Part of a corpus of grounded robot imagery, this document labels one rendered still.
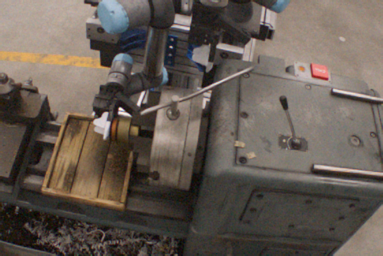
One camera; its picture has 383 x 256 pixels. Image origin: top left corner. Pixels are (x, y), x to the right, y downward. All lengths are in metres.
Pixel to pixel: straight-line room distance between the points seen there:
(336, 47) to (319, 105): 2.42
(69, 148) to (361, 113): 1.03
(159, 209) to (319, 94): 0.65
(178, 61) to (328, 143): 0.87
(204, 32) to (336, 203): 0.63
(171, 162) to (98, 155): 0.41
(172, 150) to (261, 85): 0.34
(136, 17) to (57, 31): 2.22
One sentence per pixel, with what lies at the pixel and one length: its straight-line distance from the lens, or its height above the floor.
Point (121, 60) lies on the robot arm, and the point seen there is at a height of 1.12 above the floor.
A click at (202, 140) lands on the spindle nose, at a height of 1.17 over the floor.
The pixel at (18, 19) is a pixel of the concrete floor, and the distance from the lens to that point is 3.75.
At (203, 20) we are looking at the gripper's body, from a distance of 1.18.
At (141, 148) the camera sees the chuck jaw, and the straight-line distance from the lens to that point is 1.34.
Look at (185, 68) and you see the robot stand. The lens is 1.94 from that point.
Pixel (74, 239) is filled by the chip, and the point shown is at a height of 0.61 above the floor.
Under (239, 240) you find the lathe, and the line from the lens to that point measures 1.54.
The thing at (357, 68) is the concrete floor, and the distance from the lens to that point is 3.69.
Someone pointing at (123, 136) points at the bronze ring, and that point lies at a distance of 1.38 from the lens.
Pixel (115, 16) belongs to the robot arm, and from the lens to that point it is 1.31.
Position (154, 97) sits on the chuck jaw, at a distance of 1.35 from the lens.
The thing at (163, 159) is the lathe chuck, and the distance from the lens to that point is 1.26.
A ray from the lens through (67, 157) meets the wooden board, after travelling 1.61.
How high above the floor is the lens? 2.21
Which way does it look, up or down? 52 degrees down
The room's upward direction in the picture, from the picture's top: 10 degrees clockwise
